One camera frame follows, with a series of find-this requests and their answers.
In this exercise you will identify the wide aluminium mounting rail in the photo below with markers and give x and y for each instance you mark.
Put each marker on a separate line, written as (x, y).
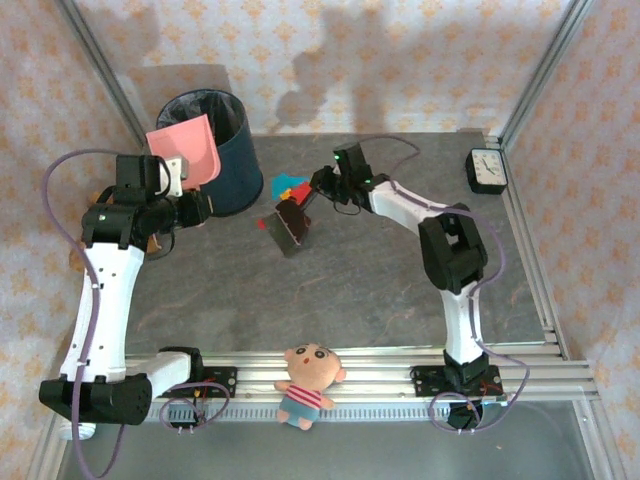
(375, 370)

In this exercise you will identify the cartoon boy plush doll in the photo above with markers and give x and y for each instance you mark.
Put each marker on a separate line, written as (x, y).
(312, 370)

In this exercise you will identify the white plastic drink bottle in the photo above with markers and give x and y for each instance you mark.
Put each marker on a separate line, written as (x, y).
(80, 431)

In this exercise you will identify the aluminium table side rail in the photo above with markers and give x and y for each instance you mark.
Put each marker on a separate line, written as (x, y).
(45, 455)
(544, 300)

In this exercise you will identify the red paper scrap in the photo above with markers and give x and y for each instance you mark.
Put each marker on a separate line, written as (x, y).
(300, 192)
(262, 223)

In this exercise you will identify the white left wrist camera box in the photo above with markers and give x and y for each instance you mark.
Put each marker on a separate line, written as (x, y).
(176, 175)

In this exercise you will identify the black square table clock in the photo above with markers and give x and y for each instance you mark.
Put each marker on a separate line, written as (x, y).
(487, 170)

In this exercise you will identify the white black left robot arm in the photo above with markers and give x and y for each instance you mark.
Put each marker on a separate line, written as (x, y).
(107, 300)

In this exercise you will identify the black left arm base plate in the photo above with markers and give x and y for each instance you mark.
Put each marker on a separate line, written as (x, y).
(225, 382)

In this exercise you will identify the yellow paper scrap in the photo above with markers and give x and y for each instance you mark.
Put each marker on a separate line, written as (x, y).
(285, 193)

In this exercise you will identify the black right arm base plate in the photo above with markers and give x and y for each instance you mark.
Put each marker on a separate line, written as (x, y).
(425, 380)

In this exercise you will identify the aluminium frame post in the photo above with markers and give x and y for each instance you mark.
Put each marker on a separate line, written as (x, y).
(97, 57)
(546, 65)

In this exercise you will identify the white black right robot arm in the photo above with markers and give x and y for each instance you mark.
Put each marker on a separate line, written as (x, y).
(400, 202)

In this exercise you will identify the black bin liner bag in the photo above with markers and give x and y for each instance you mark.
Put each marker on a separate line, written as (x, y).
(185, 107)

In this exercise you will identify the dark wooden brush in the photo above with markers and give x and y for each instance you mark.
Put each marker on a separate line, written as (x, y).
(287, 227)

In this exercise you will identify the dark blue trash bin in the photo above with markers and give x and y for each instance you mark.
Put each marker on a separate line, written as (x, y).
(235, 170)

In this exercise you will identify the pink plastic dustpan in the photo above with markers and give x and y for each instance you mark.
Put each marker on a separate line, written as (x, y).
(185, 145)

